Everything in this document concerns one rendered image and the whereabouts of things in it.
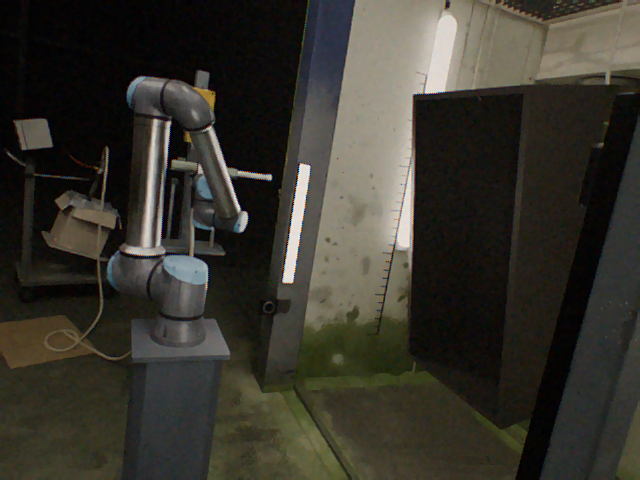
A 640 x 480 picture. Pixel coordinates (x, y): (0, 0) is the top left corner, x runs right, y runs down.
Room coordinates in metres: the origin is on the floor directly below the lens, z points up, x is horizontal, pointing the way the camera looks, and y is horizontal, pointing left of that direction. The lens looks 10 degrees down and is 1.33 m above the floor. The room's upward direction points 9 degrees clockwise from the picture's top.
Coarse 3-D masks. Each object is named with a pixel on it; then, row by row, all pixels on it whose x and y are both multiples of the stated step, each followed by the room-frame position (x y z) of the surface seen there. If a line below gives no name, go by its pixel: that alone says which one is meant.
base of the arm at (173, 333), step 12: (156, 324) 1.43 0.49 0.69; (168, 324) 1.41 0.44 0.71; (180, 324) 1.42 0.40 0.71; (192, 324) 1.44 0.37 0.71; (204, 324) 1.50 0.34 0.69; (156, 336) 1.41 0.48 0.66; (168, 336) 1.40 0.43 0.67; (180, 336) 1.40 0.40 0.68; (192, 336) 1.43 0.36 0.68; (204, 336) 1.47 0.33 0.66
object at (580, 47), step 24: (552, 24) 2.87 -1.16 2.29; (576, 24) 2.72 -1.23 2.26; (600, 24) 2.58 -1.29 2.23; (624, 24) 2.45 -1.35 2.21; (552, 48) 2.83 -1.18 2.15; (576, 48) 2.68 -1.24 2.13; (600, 48) 2.55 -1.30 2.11; (624, 48) 2.42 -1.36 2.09; (552, 72) 2.78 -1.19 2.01; (576, 72) 2.64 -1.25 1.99; (600, 72) 2.51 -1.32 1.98; (624, 72) 2.43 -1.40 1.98
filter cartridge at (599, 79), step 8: (576, 80) 2.74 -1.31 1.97; (584, 80) 2.65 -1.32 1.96; (592, 80) 2.60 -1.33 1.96; (600, 80) 2.57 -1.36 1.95; (616, 80) 2.53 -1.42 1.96; (624, 80) 2.52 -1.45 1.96; (632, 80) 2.51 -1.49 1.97; (608, 88) 2.56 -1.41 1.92; (616, 88) 2.53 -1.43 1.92; (624, 88) 2.53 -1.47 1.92; (632, 88) 2.53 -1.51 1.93; (608, 96) 2.55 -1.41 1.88; (608, 104) 2.56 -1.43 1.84; (608, 112) 2.55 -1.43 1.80; (608, 120) 2.55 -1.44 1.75
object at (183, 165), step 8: (176, 160) 2.11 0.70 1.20; (184, 160) 2.14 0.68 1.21; (176, 168) 2.11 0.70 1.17; (184, 168) 2.12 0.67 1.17; (192, 168) 2.14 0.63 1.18; (232, 168) 2.24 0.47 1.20; (232, 176) 2.22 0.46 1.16; (248, 176) 2.26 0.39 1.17; (256, 176) 2.27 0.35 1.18; (264, 176) 2.29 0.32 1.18; (192, 192) 2.15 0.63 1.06; (192, 200) 2.15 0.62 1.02
